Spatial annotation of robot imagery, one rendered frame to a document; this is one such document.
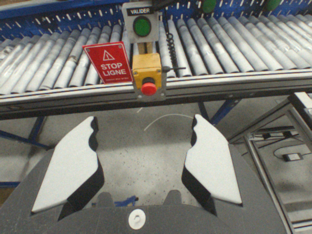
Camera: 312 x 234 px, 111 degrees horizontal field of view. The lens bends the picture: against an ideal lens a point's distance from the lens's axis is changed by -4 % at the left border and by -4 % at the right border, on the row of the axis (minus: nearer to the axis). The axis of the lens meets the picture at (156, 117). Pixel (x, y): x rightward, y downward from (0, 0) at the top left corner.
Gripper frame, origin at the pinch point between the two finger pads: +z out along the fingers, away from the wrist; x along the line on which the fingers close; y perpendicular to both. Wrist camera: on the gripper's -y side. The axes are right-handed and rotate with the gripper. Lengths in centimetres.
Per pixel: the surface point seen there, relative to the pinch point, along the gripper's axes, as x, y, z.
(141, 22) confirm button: -1.0, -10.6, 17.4
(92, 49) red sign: -13.6, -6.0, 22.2
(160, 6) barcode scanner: 2.4, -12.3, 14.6
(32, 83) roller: -49, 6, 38
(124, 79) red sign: -7.7, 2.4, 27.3
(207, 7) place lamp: 34, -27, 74
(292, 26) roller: 83, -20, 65
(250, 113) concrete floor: 105, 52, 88
